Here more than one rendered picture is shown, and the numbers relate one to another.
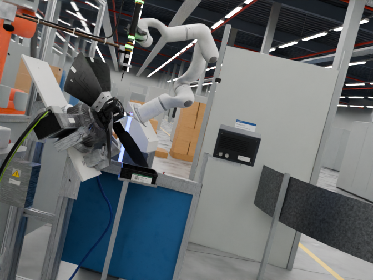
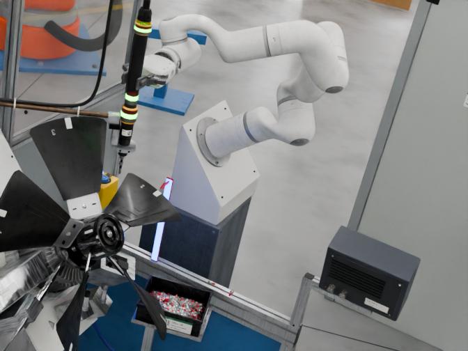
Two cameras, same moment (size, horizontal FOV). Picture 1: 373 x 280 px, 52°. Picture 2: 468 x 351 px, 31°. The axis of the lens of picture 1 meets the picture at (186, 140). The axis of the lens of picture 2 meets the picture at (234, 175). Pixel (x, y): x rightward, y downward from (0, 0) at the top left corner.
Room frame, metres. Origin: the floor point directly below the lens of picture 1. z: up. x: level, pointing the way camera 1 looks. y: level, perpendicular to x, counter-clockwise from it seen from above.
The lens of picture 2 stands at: (0.18, -0.36, 2.55)
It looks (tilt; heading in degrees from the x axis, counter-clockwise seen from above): 28 degrees down; 13
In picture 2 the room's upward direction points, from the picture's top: 13 degrees clockwise
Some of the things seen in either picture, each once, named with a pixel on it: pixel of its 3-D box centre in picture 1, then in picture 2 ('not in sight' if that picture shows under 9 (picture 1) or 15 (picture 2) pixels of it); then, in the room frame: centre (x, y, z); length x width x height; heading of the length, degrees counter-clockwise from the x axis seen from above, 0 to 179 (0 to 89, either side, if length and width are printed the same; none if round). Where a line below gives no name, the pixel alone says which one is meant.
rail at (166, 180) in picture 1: (133, 171); (179, 280); (2.46, 0.28, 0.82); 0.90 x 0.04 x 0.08; 84
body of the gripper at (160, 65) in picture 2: (137, 33); (154, 69); (2.22, 0.41, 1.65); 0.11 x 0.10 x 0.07; 174
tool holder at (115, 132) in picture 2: (125, 56); (122, 131); (2.11, 0.43, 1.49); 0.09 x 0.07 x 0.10; 119
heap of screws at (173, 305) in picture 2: not in sight; (174, 309); (2.29, 0.23, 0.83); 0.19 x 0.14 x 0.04; 99
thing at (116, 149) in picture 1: (104, 145); (103, 267); (2.17, 0.45, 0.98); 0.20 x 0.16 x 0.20; 84
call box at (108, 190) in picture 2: not in sight; (90, 187); (2.51, 0.68, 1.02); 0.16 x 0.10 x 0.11; 84
